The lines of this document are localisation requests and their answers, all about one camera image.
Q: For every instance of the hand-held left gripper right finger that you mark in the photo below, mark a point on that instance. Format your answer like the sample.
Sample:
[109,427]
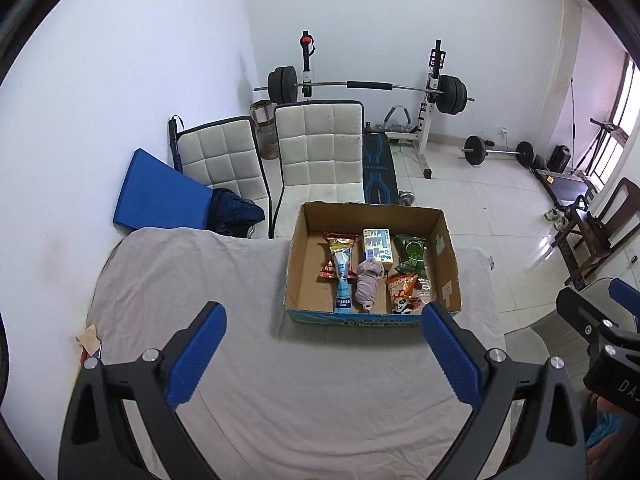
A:
[452,355]

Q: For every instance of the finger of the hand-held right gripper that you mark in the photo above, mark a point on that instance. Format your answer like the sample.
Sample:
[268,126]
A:
[580,310]
[625,295]

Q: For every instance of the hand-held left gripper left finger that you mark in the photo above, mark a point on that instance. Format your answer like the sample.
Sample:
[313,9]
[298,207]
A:
[197,355]

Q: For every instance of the orange snack packet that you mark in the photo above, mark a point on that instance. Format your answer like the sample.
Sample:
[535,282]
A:
[400,287]

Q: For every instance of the green snack packet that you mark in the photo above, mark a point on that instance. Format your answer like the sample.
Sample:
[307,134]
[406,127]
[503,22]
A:
[411,252]

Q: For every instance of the grey cloth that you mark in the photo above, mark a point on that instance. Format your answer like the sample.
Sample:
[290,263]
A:
[369,282]

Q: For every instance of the long blue snack packet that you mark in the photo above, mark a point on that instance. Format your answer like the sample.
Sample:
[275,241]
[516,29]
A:
[344,280]

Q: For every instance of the white green small box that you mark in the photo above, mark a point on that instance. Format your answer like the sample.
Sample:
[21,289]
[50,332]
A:
[378,245]

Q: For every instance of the cardboard box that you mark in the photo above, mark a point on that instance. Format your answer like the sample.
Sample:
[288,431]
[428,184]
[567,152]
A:
[305,260]

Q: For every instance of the red snack packet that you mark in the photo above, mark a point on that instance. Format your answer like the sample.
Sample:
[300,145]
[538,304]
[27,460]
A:
[326,271]

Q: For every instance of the person's right forearm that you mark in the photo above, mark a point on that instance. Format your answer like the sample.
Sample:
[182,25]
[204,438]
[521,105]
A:
[602,455]

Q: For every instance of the grey office chair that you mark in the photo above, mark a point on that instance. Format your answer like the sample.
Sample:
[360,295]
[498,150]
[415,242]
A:
[545,345]

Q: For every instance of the dark wooden chair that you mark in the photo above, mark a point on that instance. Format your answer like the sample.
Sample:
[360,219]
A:
[585,240]

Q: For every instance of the white shoe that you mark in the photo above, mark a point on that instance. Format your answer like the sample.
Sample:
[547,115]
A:
[551,214]
[561,222]

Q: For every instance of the grey tablecloth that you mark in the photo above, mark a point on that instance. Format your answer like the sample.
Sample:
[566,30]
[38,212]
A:
[300,385]

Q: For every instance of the tan paper scrap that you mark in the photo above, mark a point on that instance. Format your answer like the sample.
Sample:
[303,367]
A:
[90,338]

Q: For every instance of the black treadmill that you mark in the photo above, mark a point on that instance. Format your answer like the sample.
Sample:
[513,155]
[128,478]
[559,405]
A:
[565,185]

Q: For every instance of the dark blue garment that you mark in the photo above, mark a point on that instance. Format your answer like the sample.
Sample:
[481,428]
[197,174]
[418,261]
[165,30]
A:
[232,210]

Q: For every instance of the black speaker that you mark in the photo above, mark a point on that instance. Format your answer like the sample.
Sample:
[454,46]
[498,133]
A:
[560,159]

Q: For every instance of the chrome dumbbell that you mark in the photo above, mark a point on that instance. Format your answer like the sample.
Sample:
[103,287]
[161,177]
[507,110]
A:
[407,199]

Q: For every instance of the blue foam mat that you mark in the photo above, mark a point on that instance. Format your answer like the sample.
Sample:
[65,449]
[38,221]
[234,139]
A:
[160,190]

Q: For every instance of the short barbell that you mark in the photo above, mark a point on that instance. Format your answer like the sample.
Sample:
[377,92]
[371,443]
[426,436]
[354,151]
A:
[500,151]

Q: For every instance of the black upright pole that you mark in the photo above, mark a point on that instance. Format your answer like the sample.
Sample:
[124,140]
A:
[572,125]

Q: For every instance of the black weight bench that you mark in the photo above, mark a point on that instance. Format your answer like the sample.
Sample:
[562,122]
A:
[380,170]

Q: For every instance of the white padded chair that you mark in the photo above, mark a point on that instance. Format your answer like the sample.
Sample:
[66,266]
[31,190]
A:
[220,155]
[320,150]

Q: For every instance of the blue black bar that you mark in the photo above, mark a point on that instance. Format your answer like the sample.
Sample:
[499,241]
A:
[175,142]

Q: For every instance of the white barbell rack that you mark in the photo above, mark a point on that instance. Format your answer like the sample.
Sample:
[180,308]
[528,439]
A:
[427,130]

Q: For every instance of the large brown jar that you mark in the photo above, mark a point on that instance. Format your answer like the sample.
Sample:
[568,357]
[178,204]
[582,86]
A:
[262,132]

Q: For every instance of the barbell with black plates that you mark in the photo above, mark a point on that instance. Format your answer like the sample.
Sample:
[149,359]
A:
[370,85]

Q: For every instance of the window frame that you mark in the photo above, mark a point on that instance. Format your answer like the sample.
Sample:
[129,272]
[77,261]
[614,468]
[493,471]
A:
[627,105]

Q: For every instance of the grey sit-up frame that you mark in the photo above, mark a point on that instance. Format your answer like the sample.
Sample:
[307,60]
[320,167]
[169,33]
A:
[397,110]

